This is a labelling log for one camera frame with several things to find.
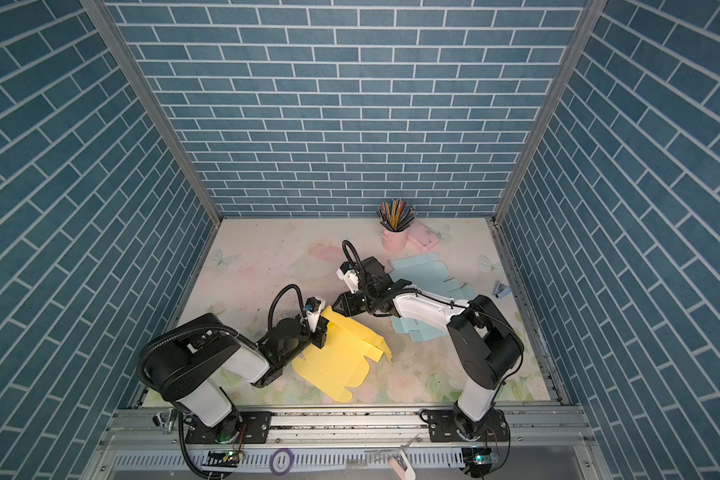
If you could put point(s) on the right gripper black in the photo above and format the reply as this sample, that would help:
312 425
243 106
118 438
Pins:
345 302

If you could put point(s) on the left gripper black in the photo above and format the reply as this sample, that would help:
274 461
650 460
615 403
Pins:
321 332

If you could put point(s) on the yellow paper box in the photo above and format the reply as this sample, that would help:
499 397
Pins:
342 363

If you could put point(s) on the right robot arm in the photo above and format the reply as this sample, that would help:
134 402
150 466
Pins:
488 348

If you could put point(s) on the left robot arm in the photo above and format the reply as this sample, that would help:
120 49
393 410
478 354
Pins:
179 364

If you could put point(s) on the light blue flat paper box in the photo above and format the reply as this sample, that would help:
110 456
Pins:
430 274

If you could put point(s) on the pink flat paper box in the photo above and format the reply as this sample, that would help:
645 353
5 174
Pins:
421 238

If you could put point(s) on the pink metal pencil cup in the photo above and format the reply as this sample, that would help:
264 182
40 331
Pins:
393 241

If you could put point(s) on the coloured pencils bundle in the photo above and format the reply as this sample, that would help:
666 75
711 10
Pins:
396 215

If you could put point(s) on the white pink clip tool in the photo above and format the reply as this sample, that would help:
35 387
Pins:
401 465

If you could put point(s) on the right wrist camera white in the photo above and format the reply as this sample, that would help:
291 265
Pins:
347 273

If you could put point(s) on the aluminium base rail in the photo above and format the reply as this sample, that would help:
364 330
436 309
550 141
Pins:
527 440

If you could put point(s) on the aluminium corner post right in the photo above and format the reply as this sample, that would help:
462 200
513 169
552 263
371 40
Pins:
569 60

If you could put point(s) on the aluminium corner post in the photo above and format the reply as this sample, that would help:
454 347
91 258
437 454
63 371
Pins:
569 60
105 25

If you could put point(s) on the aluminium corner post left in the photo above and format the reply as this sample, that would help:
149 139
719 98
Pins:
105 25

